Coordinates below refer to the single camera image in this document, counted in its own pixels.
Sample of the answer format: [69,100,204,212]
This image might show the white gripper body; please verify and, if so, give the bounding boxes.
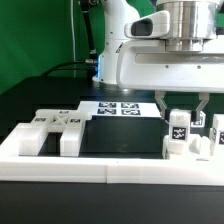
[116,38,224,93]

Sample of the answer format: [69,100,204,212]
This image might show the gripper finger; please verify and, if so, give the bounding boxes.
[193,92,210,122]
[155,90,169,120]

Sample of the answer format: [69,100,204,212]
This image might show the white chair seat part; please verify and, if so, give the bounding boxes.
[161,134,224,162]

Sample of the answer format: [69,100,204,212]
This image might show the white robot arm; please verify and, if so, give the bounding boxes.
[80,0,224,112]

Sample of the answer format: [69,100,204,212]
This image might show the white chair back part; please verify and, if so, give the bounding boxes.
[19,109,92,157]

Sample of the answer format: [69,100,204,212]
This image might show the white tagged cube right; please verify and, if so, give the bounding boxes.
[191,111,206,128]

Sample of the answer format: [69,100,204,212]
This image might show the white sheet with tags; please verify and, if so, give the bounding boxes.
[78,101,160,118]

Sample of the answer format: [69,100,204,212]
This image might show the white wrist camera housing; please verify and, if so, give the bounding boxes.
[124,10,170,39]

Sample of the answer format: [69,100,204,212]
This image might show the black cable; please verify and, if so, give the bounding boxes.
[40,0,101,78]

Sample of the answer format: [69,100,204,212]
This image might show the white cable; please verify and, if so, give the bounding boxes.
[69,0,78,78]

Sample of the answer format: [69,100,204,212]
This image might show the white U-shaped obstacle frame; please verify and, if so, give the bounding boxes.
[0,123,224,186]

